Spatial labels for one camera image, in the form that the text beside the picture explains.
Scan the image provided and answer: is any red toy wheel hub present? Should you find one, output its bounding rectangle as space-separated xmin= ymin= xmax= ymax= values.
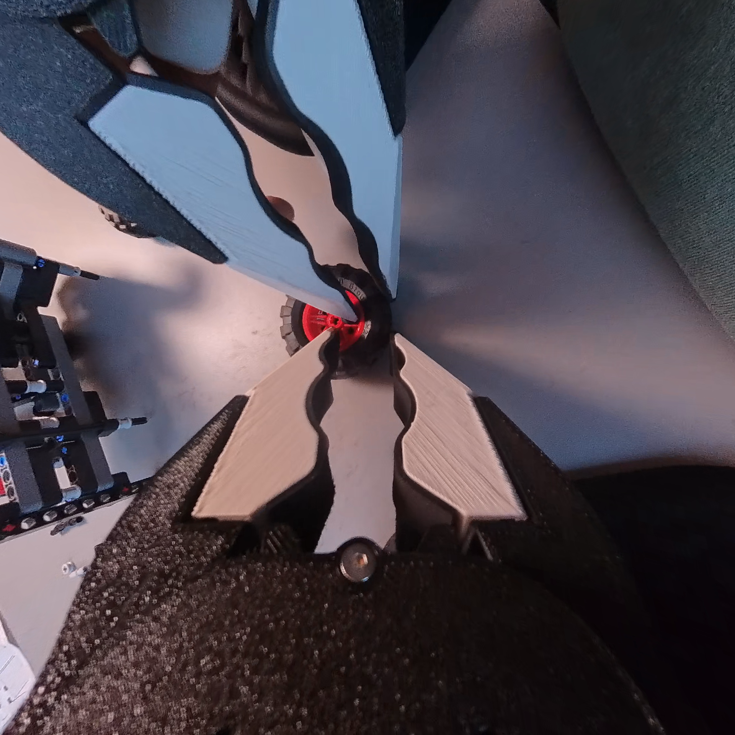
xmin=301 ymin=301 xmax=368 ymax=352

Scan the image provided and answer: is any white toy brick truck model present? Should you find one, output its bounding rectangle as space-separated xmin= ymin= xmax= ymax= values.
xmin=0 ymin=239 xmax=150 ymax=543

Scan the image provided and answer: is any white sticker sheet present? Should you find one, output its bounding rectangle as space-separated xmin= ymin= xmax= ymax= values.
xmin=0 ymin=618 xmax=38 ymax=711

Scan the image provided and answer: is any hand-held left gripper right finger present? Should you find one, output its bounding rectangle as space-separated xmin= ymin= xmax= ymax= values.
xmin=392 ymin=333 xmax=529 ymax=526

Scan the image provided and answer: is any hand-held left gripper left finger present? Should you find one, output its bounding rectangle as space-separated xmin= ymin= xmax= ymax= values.
xmin=191 ymin=333 xmax=338 ymax=526

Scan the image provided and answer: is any black toy tire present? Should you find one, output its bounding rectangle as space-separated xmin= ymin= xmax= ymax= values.
xmin=281 ymin=262 xmax=394 ymax=371

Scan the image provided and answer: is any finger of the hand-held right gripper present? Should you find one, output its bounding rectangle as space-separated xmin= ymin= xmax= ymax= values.
xmin=265 ymin=0 xmax=405 ymax=299
xmin=87 ymin=81 xmax=357 ymax=323

